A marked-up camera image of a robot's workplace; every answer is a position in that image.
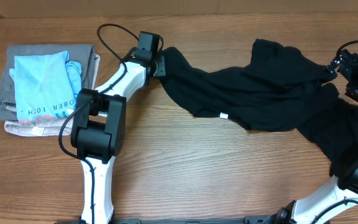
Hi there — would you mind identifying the black t-shirt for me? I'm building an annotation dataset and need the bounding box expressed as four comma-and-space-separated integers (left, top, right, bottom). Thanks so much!
160, 39, 339, 131

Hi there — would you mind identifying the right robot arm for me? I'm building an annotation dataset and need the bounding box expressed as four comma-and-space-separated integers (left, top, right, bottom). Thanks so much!
244, 42, 358, 223

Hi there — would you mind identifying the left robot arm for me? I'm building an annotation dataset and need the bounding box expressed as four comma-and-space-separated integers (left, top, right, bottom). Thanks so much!
71, 31, 164, 223

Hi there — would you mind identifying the black clothes pile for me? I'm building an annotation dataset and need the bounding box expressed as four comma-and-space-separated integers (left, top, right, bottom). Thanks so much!
297, 98, 358, 176

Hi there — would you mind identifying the light blue folded shirt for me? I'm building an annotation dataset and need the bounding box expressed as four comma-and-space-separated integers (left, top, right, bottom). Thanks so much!
9, 50, 82, 124

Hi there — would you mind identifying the beige folded garment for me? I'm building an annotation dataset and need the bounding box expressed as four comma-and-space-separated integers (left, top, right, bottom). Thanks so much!
4, 54, 100, 137

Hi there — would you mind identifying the grey folded garment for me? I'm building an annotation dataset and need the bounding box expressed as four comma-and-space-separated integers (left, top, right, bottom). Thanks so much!
0, 44, 96, 121

